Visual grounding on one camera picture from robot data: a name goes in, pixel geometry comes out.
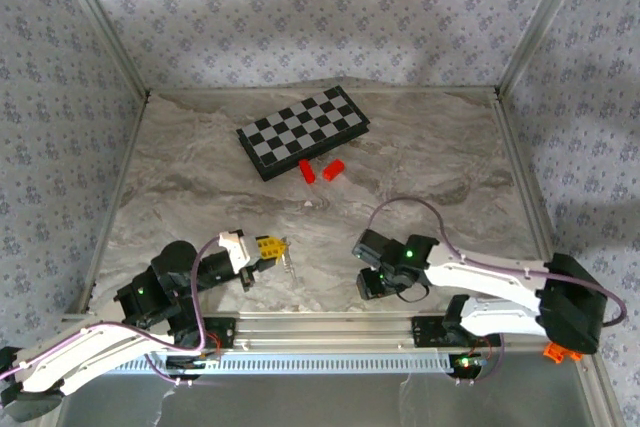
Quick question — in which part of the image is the long aluminium base rail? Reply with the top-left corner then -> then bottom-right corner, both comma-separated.
57,310 -> 599,354

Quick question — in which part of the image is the black and grey chessboard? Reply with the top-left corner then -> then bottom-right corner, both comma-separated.
235,85 -> 371,183

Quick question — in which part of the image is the grey slotted cable duct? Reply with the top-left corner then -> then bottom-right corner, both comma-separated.
107,351 -> 454,376

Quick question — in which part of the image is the grey metal sheet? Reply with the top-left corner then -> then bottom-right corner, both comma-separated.
54,374 -> 609,427

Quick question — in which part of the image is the small circuit board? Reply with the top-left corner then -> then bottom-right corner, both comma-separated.
166,354 -> 221,381
452,352 -> 490,379

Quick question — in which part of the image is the aluminium table edge rail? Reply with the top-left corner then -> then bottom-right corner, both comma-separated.
148,86 -> 501,97
74,91 -> 152,316
492,89 -> 557,261

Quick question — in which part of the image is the aluminium frame post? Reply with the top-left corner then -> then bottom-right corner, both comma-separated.
497,0 -> 596,94
47,0 -> 152,98

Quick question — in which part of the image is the thin black wire loop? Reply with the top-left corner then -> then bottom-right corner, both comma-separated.
398,280 -> 430,305

